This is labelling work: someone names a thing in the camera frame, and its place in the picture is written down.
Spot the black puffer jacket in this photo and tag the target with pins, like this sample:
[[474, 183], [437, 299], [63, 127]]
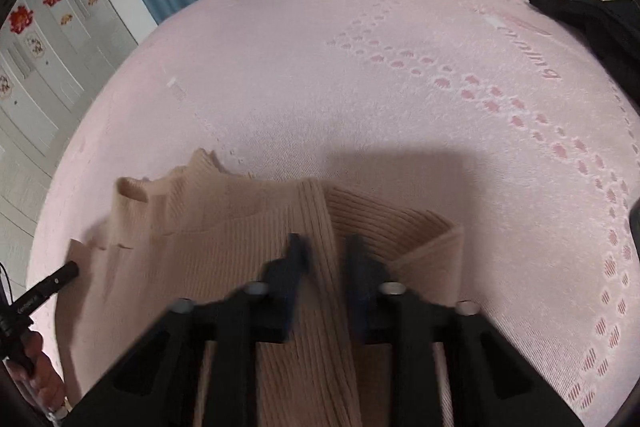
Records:
[[600, 32]]

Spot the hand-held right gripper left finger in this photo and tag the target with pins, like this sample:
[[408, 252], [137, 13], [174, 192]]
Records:
[[295, 267]]

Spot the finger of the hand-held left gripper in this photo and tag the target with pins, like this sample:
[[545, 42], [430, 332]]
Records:
[[50, 287]]

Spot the bed with pink sheet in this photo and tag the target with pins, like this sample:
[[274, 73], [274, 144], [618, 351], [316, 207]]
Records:
[[310, 72]]

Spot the dark smartphone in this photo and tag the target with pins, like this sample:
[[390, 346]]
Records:
[[635, 227]]

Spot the person's left hand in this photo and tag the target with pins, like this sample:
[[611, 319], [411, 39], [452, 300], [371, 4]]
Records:
[[45, 372]]

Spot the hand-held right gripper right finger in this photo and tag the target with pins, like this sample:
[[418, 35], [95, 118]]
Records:
[[361, 272]]

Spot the small round door decal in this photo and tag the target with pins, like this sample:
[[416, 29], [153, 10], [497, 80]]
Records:
[[35, 46], [5, 84]]

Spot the beige knitted sweater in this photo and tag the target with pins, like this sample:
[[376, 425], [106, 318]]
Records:
[[200, 227]]

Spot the white wardrobe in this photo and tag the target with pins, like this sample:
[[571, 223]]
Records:
[[60, 72]]

